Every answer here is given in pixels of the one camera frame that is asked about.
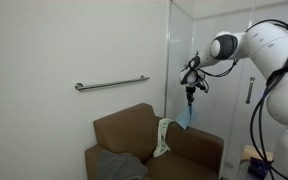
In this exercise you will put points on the light blue towel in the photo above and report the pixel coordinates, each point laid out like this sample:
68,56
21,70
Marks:
185,118

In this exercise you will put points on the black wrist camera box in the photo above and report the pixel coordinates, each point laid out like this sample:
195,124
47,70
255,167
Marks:
201,85

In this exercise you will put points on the white blue patterned towel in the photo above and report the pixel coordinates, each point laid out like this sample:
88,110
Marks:
162,136

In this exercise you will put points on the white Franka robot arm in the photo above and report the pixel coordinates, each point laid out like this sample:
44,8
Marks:
270,53

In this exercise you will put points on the metal wall grab bar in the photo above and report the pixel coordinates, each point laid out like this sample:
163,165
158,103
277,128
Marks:
110,83

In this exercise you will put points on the dark blue box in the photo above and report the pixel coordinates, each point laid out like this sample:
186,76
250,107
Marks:
258,168

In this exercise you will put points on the glass shower door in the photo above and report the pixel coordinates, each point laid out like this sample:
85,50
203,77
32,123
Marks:
179,60

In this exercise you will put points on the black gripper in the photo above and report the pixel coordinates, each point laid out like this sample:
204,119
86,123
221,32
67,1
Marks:
190,90

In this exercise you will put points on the grey terry towel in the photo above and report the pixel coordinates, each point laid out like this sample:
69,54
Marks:
119,166

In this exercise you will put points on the cardboard box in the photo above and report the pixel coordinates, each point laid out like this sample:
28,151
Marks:
190,146

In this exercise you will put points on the small wooden stool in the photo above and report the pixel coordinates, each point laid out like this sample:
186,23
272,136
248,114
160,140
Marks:
250,151

